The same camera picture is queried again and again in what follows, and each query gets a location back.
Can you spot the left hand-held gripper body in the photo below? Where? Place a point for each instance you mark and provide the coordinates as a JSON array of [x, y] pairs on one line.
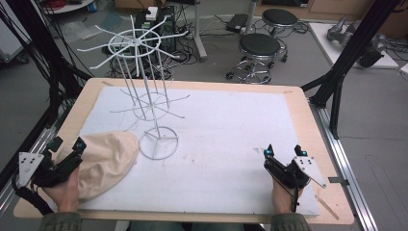
[[29, 166]]

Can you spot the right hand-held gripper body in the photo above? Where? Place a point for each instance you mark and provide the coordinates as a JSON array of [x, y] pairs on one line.
[[290, 173]]

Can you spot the beige cloth hat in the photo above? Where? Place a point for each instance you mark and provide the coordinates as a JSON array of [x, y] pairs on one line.
[[106, 163]]

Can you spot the person's right hand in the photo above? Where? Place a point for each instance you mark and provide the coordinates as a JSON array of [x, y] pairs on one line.
[[282, 199]]

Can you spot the person's left hand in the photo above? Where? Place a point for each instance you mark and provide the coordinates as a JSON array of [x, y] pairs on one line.
[[65, 195]]

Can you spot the wooden table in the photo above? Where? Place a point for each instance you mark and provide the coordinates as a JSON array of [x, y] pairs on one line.
[[330, 199]]

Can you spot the thin wooden stick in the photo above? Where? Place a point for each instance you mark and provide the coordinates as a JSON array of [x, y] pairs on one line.
[[327, 208]]

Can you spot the white foam mat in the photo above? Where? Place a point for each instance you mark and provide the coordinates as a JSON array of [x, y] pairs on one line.
[[218, 144]]

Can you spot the black round stool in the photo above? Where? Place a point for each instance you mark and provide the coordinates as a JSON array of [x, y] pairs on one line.
[[260, 45], [279, 16]]

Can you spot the white floor board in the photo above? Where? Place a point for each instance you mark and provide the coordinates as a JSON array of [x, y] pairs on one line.
[[324, 41]]

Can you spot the grey robot part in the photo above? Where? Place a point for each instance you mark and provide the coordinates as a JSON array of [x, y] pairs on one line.
[[369, 48]]

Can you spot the flat black box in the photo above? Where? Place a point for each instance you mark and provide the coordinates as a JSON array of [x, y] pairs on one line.
[[236, 23]]

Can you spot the white round table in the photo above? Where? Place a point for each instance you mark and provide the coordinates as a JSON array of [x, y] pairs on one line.
[[73, 5]]

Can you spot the black computer tower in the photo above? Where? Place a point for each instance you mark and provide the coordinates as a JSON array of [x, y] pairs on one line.
[[166, 29]]

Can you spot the small white box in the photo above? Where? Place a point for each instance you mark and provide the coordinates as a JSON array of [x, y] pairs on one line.
[[152, 12]]

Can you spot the aluminium rail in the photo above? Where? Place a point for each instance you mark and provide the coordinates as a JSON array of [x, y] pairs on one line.
[[346, 173], [38, 144]]

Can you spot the grey metal bracket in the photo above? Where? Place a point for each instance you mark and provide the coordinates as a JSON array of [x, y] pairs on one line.
[[338, 181]]

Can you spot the black metal frame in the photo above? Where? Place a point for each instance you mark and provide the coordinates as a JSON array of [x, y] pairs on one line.
[[349, 54], [54, 64]]

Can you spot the grey metal post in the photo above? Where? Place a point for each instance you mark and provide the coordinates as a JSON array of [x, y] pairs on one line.
[[198, 35]]

